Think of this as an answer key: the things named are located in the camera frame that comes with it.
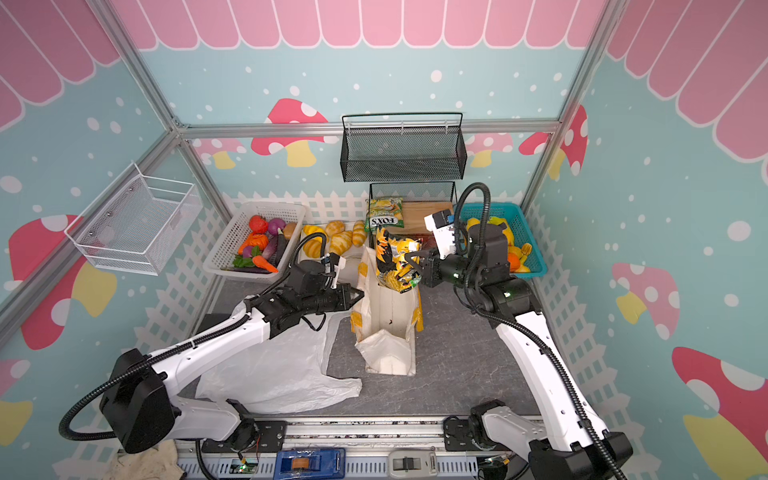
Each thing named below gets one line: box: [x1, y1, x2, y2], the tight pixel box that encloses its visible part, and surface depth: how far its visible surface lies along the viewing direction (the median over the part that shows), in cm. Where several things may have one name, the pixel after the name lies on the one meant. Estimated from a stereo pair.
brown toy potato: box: [284, 222, 297, 240], surface depth 115 cm
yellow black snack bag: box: [375, 227, 422, 293], surface depth 69 cm
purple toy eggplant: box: [262, 230, 278, 260], surface depth 111 cm
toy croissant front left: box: [303, 236, 323, 259], surface depth 111 cm
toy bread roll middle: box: [325, 220, 345, 237], surface depth 118 cm
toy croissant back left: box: [303, 225, 326, 235], surface depth 119 cm
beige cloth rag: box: [102, 440, 186, 480], surface depth 71 cm
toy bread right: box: [352, 220, 367, 248], surface depth 118 cm
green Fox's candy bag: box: [364, 196, 405, 233], surface depth 99 cm
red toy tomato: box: [249, 214, 269, 234], surface depth 115 cm
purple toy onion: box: [268, 218, 287, 236], surface depth 115 cm
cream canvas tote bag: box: [350, 247, 424, 377], surface depth 83 cm
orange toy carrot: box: [252, 255, 279, 273], surface depth 99 cm
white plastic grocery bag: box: [195, 300, 362, 413], surface depth 83 cm
